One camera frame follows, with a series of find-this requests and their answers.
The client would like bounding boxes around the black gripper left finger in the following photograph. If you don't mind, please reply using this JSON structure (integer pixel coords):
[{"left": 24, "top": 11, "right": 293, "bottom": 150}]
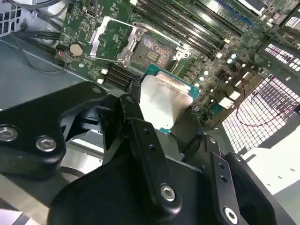
[{"left": 0, "top": 76, "right": 183, "bottom": 223}]

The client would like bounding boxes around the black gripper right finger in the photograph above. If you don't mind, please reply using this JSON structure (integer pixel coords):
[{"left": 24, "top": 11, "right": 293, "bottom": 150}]
[{"left": 170, "top": 109, "right": 296, "bottom": 225}]

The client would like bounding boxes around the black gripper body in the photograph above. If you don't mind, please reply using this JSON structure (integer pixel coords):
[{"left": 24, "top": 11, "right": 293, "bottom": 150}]
[{"left": 50, "top": 101, "right": 220, "bottom": 225}]

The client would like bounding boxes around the metal socket cover frame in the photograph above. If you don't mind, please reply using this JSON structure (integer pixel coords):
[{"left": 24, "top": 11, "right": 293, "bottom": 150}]
[{"left": 90, "top": 16, "right": 142, "bottom": 66}]

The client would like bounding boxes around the CPU with silver top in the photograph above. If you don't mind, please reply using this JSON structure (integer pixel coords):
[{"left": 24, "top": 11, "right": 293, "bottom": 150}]
[{"left": 138, "top": 63, "right": 201, "bottom": 135}]

